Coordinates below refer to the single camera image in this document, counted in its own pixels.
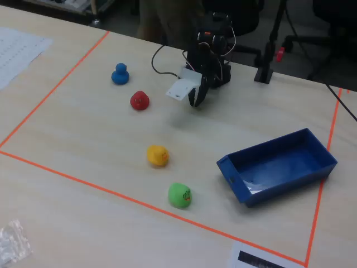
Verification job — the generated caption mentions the orange tape strip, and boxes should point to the orange tape strip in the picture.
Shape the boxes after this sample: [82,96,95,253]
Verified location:
[0,31,110,149]
[0,150,307,266]
[304,88,344,266]

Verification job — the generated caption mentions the white printed paper sheet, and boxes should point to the white printed paper sheet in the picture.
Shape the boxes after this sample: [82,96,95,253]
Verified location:
[0,26,54,90]

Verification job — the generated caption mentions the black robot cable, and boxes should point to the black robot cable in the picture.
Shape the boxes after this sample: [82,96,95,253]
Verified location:
[151,44,181,78]

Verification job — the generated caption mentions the clear plastic bag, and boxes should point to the clear plastic bag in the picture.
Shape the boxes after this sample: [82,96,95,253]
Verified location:
[0,219,33,266]

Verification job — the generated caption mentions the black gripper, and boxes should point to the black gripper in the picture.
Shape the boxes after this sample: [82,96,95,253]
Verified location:
[187,41,223,108]

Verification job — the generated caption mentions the black table cable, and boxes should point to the black table cable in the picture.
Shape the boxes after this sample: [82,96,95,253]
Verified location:
[324,82,357,123]

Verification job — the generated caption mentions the cluttered shelf rack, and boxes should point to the cluttered shelf rack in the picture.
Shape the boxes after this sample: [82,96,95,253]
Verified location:
[22,0,118,28]

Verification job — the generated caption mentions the red rubber duck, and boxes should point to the red rubber duck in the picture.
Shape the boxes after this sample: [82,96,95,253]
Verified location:
[129,90,150,111]

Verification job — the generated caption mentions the black camera stand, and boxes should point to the black camera stand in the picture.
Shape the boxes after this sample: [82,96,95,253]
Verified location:
[253,0,288,84]

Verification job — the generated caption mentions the yellow rubber duck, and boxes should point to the yellow rubber duck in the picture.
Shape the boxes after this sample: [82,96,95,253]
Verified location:
[147,145,170,168]

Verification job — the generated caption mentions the white servo wire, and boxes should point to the white servo wire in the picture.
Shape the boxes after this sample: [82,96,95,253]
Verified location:
[227,24,238,58]

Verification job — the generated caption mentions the white paper with black bar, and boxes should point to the white paper with black bar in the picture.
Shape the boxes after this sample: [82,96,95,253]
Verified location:
[227,241,306,268]

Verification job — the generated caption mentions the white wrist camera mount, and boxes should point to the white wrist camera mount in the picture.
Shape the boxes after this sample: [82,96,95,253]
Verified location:
[165,68,204,101]

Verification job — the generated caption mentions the green rubber duck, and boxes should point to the green rubber duck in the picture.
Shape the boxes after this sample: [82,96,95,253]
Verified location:
[167,182,193,209]

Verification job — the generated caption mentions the black office chair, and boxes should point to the black office chair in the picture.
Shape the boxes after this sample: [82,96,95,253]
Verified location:
[202,0,279,56]

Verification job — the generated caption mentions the person leg brown trousers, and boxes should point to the person leg brown trousers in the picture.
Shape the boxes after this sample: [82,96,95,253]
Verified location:
[137,0,207,49]

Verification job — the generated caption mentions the blue plastic box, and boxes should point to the blue plastic box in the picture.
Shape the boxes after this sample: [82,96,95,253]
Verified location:
[216,127,339,208]

